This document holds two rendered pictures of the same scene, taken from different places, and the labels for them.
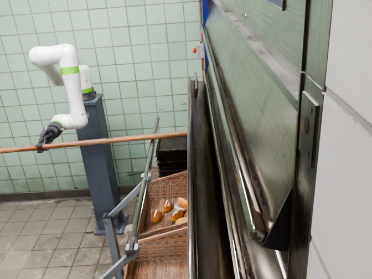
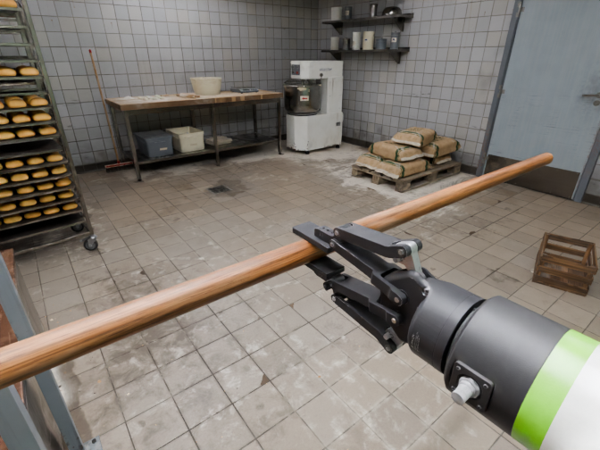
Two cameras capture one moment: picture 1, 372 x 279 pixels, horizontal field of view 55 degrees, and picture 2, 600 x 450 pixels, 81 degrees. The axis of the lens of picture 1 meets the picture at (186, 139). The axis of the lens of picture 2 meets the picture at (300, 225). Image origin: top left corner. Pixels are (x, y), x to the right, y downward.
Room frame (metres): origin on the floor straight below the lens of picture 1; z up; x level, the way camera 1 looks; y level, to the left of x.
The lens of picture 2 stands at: (2.14, 0.56, 1.40)
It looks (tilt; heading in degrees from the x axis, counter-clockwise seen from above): 26 degrees down; 140
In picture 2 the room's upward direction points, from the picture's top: straight up
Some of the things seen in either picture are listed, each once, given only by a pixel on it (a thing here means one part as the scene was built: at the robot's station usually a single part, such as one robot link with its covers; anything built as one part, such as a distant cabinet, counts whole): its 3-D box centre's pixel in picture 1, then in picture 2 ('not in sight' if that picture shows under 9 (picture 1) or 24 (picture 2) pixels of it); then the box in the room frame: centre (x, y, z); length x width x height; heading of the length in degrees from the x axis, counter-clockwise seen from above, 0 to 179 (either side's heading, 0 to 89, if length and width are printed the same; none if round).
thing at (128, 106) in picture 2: not in sight; (204, 129); (-2.60, 2.75, 0.45); 2.20 x 0.80 x 0.90; 88
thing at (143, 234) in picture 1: (179, 205); not in sight; (1.82, 0.07, 0.72); 0.56 x 0.49 x 0.28; 178
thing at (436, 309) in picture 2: (50, 134); (422, 312); (2.01, 0.82, 1.18); 0.09 x 0.07 x 0.08; 178
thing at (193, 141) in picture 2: not in sight; (185, 138); (-2.61, 2.47, 0.35); 0.50 x 0.36 x 0.24; 179
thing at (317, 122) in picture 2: not in sight; (311, 107); (-2.14, 4.35, 0.66); 0.92 x 0.59 x 1.32; 88
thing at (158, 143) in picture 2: not in sight; (154, 143); (-2.62, 2.05, 0.35); 0.50 x 0.36 x 0.24; 178
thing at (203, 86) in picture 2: not in sight; (206, 86); (-2.67, 2.90, 1.01); 0.43 x 0.42 x 0.21; 88
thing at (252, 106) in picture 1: (224, 41); not in sight; (1.25, -0.16, 1.80); 1.79 x 0.11 x 0.19; 178
